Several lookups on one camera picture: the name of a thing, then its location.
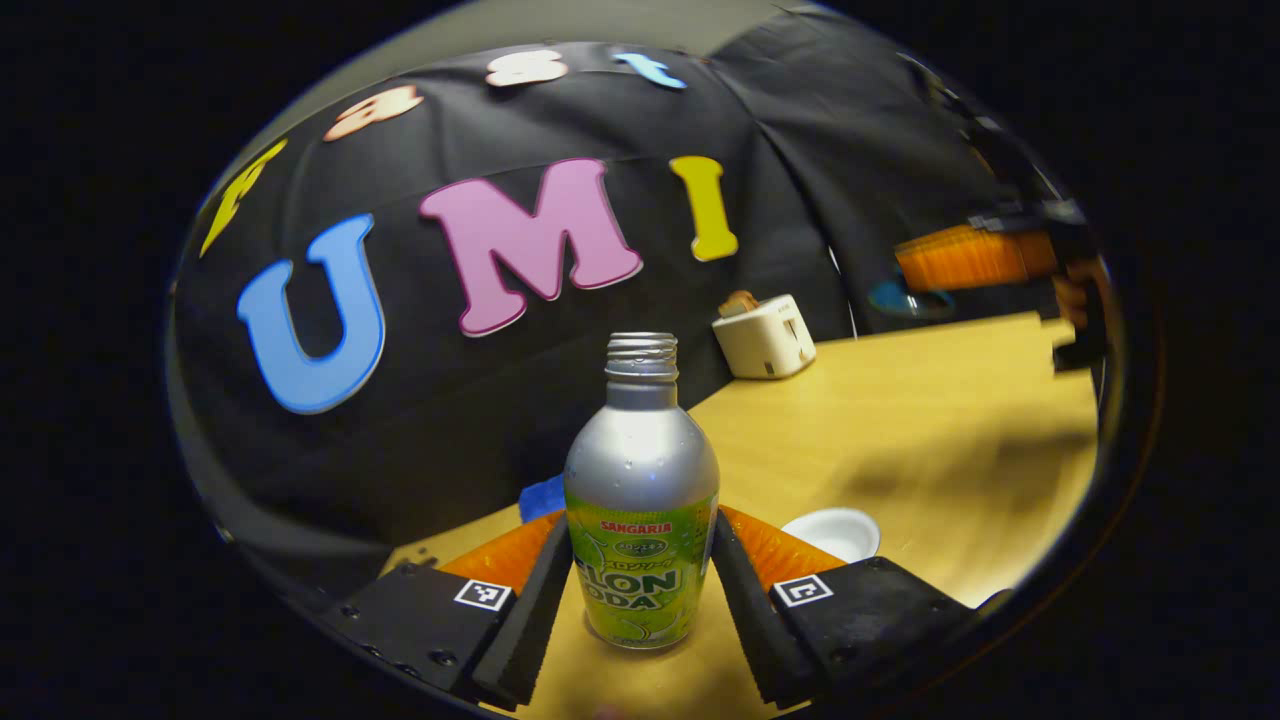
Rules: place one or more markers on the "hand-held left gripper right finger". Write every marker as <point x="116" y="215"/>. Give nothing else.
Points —
<point x="750" y="620"/>

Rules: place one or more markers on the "silver green-label water bottle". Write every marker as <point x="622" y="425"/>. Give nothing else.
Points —
<point x="640" y="470"/>

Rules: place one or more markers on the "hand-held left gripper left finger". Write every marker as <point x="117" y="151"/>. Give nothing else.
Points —
<point x="530" y="630"/>

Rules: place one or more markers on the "white and blue teacup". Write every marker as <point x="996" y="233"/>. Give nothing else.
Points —
<point x="835" y="532"/>

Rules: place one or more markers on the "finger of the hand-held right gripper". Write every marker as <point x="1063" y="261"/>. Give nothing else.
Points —
<point x="975" y="258"/>

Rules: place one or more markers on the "blue folded towel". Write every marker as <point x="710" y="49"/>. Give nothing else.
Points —
<point x="542" y="498"/>

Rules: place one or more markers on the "dark blue teacup lid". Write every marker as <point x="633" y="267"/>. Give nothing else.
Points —
<point x="905" y="300"/>

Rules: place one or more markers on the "brown bread slice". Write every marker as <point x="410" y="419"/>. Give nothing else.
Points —
<point x="740" y="304"/>

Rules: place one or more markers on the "cream toaster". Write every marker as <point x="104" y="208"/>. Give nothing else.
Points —
<point x="768" y="340"/>

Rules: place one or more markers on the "black backdrop cloth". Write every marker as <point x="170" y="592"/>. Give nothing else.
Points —
<point x="450" y="420"/>

